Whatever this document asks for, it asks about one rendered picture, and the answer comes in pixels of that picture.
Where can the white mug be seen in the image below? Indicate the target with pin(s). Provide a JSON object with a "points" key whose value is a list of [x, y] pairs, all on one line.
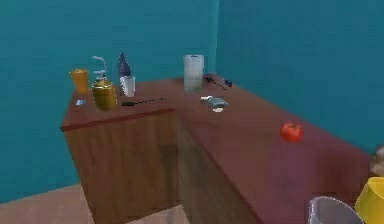
{"points": [[128, 85]]}

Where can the black utensil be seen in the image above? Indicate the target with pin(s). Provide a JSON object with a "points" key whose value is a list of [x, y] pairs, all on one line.
{"points": [[216, 82]]}

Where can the white paper towel roll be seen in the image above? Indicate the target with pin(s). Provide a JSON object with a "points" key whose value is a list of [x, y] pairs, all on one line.
{"points": [[193, 72]]}

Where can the brown wooden counter cabinet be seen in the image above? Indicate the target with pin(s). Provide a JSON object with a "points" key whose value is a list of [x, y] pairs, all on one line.
{"points": [[140, 160]]}

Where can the dark blue bottle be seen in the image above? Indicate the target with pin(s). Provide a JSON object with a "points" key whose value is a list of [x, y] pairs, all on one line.
{"points": [[124, 66]]}

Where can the gold soap dispenser bottle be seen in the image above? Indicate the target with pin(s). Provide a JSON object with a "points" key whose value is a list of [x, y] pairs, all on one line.
{"points": [[103, 94]]}

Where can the red tomato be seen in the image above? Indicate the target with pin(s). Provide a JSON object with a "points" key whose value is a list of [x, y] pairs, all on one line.
{"points": [[291, 132]]}

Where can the small clear glass piece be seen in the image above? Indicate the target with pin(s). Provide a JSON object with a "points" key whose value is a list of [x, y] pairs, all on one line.
{"points": [[80, 102]]}

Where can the orange cup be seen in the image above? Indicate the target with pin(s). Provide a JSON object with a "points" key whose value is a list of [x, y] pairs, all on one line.
{"points": [[80, 80]]}

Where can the brown grey lump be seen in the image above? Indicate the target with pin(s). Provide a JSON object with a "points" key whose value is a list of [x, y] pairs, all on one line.
{"points": [[378, 161]]}

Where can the yellow container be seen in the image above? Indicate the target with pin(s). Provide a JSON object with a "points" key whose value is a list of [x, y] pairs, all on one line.
{"points": [[372, 202]]}

